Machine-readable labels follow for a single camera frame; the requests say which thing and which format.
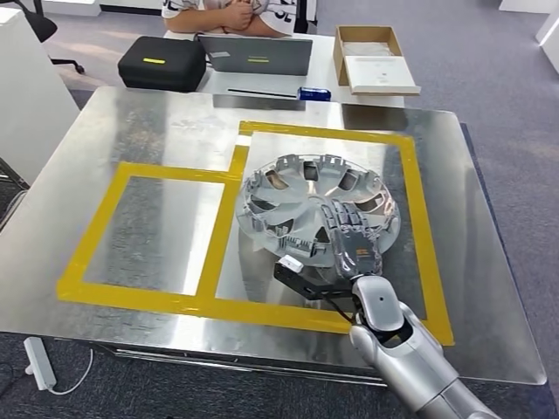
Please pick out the black swivel chair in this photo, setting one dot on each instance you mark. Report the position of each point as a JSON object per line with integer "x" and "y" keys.
{"x": 41, "y": 26}

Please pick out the open cardboard box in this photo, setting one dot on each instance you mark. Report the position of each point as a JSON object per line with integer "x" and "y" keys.
{"x": 341, "y": 46}

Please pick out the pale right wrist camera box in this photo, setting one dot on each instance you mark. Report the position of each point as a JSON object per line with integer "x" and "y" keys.
{"x": 290, "y": 264}

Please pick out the flat white box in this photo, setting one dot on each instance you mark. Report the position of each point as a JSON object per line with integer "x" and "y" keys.
{"x": 380, "y": 75}

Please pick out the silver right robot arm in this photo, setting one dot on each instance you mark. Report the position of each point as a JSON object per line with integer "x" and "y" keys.
{"x": 406, "y": 358}

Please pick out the yellow tape frames on workbench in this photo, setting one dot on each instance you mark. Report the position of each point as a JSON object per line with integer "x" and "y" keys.
{"x": 218, "y": 231}

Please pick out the silver plastic wheel hubcap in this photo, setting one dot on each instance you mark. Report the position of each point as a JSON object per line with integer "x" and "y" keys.
{"x": 301, "y": 202}

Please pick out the steel workbench table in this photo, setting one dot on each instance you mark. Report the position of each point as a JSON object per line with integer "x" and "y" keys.
{"x": 152, "y": 133}

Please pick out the person at desk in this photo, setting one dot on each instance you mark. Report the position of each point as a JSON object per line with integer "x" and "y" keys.
{"x": 196, "y": 17}

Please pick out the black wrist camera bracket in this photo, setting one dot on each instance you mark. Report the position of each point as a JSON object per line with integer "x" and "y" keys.
{"x": 305, "y": 283}

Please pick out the small blue box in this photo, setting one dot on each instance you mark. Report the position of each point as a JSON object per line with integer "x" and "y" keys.
{"x": 314, "y": 94}

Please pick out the long white power strip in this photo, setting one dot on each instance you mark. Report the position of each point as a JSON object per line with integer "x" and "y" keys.
{"x": 40, "y": 364}

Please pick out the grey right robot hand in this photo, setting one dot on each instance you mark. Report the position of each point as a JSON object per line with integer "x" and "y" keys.
{"x": 353, "y": 243}

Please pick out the black zipped carry case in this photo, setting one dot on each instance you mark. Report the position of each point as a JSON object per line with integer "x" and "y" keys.
{"x": 162, "y": 66}

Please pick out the grey laptop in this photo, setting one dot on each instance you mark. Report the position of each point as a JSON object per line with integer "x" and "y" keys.
{"x": 257, "y": 55}

